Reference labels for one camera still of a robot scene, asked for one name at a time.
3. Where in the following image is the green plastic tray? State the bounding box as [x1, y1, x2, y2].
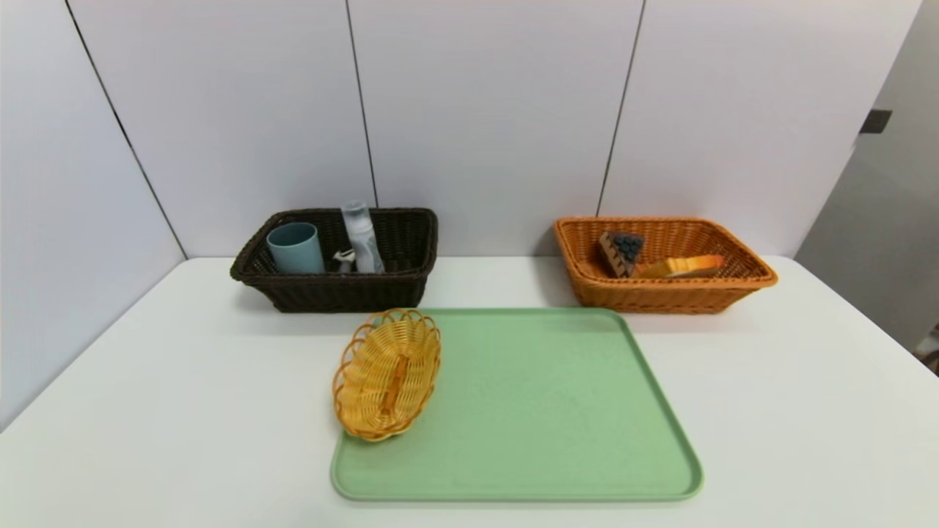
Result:
[330, 307, 704, 504]

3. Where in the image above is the teal plastic cup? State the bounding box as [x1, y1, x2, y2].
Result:
[266, 222, 326, 274]

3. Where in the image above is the dark brown wicker basket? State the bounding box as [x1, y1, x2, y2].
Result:
[230, 208, 439, 314]

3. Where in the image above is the white bottle grey cap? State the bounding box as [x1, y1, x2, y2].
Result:
[341, 200, 386, 274]

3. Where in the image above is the small yellow wicker basket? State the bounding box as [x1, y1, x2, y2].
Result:
[332, 308, 442, 443]

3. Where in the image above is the chocolate blueberry cake slice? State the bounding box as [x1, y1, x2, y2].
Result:
[598, 231, 646, 278]

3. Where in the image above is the orange wicker basket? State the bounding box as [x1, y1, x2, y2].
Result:
[554, 216, 779, 315]

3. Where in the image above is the white bread slice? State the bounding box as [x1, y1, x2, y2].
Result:
[635, 254, 726, 279]

